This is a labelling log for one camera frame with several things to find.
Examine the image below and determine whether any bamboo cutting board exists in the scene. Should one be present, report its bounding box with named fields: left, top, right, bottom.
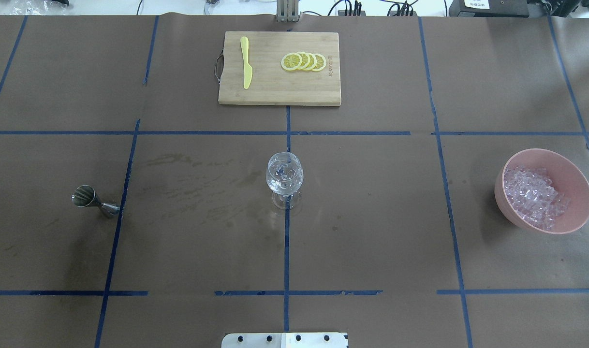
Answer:
left=219, top=31, right=342, bottom=107

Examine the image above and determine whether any clear wine glass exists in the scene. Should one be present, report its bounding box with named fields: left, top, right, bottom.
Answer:
left=265, top=152, right=304, bottom=211

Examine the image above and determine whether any lemon slice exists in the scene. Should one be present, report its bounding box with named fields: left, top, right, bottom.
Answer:
left=297, top=52, right=316, bottom=71
left=311, top=53, right=327, bottom=72
left=280, top=53, right=303, bottom=71
left=299, top=52, right=316, bottom=71

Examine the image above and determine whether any steel double jigger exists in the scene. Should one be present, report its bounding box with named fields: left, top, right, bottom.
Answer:
left=71, top=185, right=120, bottom=218

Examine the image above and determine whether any yellow plastic knife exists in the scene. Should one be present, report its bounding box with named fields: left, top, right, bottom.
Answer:
left=240, top=37, right=254, bottom=89

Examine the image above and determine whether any aluminium frame post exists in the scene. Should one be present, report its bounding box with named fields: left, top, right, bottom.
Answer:
left=276, top=0, right=300, bottom=23

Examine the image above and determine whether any clear ice cubes pile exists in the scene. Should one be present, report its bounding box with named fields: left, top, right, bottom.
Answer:
left=503, top=165, right=571, bottom=232

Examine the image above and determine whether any pink bowl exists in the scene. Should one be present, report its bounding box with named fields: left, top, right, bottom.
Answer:
left=494, top=148, right=589, bottom=235

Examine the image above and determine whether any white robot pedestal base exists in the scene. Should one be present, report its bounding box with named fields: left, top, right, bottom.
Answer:
left=221, top=332, right=349, bottom=348

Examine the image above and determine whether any black box with label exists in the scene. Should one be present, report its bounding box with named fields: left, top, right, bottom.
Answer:
left=448, top=0, right=529, bottom=18

